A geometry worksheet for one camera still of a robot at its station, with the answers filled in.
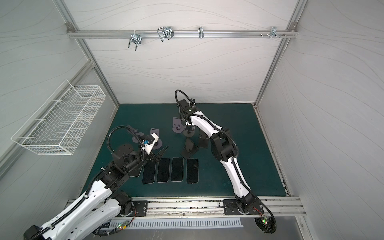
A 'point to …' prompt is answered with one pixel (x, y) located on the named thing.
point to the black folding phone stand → (191, 149)
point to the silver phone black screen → (148, 172)
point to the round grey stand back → (189, 133)
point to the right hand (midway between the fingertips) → (192, 112)
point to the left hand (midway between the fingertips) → (163, 137)
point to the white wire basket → (60, 124)
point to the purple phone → (163, 170)
